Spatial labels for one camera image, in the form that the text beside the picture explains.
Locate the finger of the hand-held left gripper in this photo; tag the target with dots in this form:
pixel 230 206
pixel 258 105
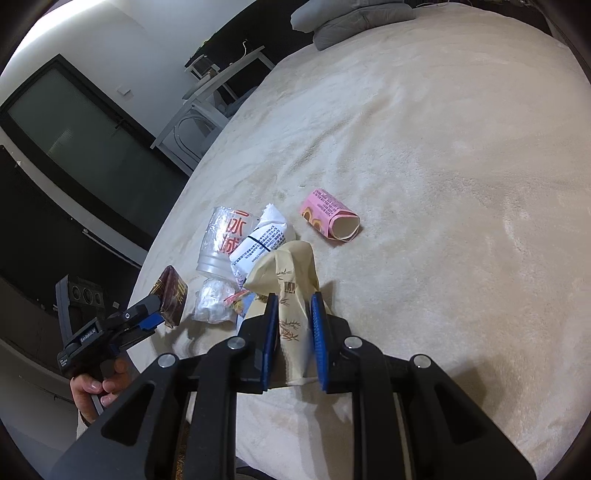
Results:
pixel 138 311
pixel 143 330

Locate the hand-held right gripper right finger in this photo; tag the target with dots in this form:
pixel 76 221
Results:
pixel 317 332

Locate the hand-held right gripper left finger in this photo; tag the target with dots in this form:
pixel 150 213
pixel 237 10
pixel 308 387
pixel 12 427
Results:
pixel 270 332

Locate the brown snack packet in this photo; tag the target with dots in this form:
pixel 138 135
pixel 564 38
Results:
pixel 173 290

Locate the beige paper bag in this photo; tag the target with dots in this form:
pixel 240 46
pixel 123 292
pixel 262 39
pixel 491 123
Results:
pixel 291 277

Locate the white printed plastic packet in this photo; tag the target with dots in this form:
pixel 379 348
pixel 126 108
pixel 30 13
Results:
pixel 263 240

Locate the clear plastic cup red print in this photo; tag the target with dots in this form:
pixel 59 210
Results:
pixel 214 244

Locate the person's left forearm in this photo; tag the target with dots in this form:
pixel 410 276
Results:
pixel 84 427

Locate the person's left hand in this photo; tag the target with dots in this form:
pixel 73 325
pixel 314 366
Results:
pixel 115 383

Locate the small red yellow wrapper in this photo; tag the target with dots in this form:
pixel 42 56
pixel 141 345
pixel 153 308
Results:
pixel 236 302

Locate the crumpled clear plastic bag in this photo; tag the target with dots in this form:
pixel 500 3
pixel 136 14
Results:
pixel 212 297

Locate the black cabinet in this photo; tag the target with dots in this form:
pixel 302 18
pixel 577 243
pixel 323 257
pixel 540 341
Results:
pixel 41 240

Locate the pink paper carton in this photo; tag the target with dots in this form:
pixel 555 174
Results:
pixel 323 207

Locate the cream plush blanket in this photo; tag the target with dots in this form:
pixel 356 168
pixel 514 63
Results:
pixel 415 184

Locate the dark framed frosted glass door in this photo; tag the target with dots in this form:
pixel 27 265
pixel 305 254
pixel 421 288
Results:
pixel 83 129

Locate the white chair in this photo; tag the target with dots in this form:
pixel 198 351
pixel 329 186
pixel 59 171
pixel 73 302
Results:
pixel 184 124

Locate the small desktop appliance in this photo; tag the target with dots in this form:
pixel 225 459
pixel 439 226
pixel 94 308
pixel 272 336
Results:
pixel 204 67

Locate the white desk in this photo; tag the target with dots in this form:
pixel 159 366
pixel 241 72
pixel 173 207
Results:
pixel 240 60

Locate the white light switch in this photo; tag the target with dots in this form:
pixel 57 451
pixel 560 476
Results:
pixel 125 92

